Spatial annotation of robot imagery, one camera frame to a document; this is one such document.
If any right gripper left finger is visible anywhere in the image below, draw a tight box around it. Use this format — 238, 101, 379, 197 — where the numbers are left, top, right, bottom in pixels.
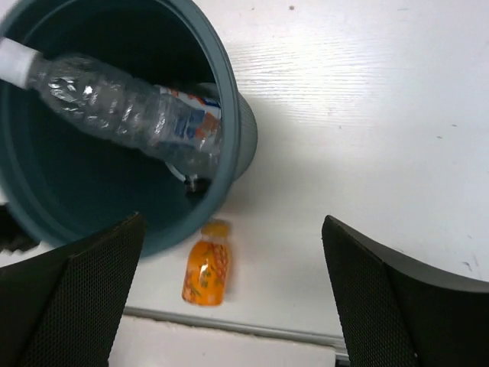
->
1, 214, 146, 366

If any dark green plastic bin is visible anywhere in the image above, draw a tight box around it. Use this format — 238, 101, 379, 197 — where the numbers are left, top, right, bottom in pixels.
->
1, 1, 257, 256

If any black cap small bottle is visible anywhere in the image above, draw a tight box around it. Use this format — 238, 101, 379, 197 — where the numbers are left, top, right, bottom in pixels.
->
164, 150, 219, 197

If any orange juice bottle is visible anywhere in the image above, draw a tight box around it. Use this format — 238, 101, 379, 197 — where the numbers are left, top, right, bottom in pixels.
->
181, 219, 232, 307

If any blue label clear bottle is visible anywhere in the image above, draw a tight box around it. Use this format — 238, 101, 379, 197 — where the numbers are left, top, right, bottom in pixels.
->
1, 38, 222, 162

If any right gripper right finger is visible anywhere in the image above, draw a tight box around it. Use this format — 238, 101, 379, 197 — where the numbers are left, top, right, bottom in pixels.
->
322, 216, 488, 366

